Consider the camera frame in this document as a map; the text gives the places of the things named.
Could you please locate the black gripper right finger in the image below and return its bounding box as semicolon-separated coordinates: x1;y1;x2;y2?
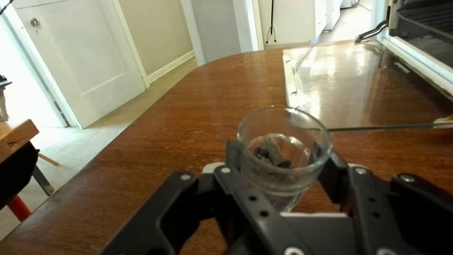
315;149;453;255

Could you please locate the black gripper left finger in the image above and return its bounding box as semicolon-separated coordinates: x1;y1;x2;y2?
99;138;308;255

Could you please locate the small clear glass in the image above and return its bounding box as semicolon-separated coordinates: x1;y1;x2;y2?
236;106;334;213

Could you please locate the white toaster oven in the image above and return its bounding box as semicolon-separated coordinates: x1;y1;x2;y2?
375;0;453;104

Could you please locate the wooden stand with black pad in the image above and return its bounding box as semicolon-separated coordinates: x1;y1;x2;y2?
0;118;60;224

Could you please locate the glass oven door white handle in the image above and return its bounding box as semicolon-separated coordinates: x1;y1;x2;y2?
281;41;453;135

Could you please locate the black power cord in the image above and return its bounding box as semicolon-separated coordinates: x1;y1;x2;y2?
353;20;389;45

